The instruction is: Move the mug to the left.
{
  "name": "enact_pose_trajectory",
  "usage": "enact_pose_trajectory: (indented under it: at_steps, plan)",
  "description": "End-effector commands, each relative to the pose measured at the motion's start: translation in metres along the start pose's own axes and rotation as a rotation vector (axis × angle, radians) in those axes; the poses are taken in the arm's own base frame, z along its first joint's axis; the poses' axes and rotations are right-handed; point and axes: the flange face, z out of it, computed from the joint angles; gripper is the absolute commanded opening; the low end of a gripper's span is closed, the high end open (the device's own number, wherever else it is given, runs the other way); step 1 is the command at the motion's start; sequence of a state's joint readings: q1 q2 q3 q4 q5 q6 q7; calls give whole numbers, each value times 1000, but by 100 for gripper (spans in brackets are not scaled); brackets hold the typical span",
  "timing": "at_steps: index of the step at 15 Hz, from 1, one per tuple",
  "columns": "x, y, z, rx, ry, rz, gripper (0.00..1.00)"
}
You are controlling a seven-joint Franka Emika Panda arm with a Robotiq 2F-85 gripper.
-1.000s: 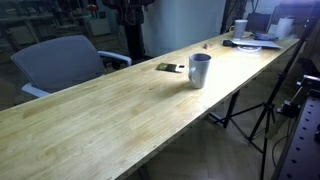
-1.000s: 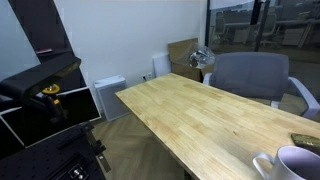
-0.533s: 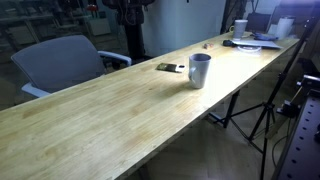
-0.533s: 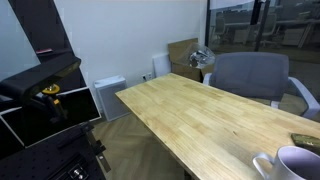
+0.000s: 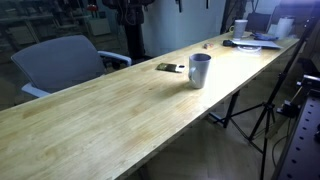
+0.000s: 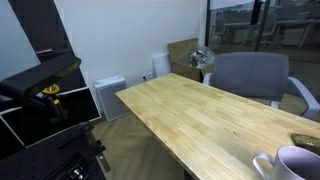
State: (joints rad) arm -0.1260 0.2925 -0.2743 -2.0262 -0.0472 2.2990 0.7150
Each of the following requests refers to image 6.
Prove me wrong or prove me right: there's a black white-framed panel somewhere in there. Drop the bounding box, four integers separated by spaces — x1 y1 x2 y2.
0 86 102 148

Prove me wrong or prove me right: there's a black perforated breadboard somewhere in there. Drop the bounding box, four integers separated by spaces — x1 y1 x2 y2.
0 122 112 180

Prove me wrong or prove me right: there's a smartphone with white case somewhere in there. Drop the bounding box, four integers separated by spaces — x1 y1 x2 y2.
290 132 320 156

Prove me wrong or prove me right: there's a grey office chair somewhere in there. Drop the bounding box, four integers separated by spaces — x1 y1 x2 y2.
202 51 320 120

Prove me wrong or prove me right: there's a clear plastic bag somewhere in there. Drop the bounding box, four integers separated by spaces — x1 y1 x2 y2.
188 44 217 70

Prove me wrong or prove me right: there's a white air purifier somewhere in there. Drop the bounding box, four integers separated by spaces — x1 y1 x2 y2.
93 74 131 122

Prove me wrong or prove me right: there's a white ceramic mug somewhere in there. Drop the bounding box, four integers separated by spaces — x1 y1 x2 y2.
252 145 320 180

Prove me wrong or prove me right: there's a black stereo camera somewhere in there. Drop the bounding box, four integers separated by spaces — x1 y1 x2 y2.
0 52 82 105

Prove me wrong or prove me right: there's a white flat board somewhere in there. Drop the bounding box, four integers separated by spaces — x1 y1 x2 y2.
152 53 173 79

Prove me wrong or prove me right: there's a white wall outlet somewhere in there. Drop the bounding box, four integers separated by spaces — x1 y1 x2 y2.
141 72 154 82

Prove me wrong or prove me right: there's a brown cardboard box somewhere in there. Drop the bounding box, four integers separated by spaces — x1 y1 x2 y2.
167 37 216 83

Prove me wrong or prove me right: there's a black slanted panel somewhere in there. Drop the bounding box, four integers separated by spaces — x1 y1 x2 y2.
7 0 88 92

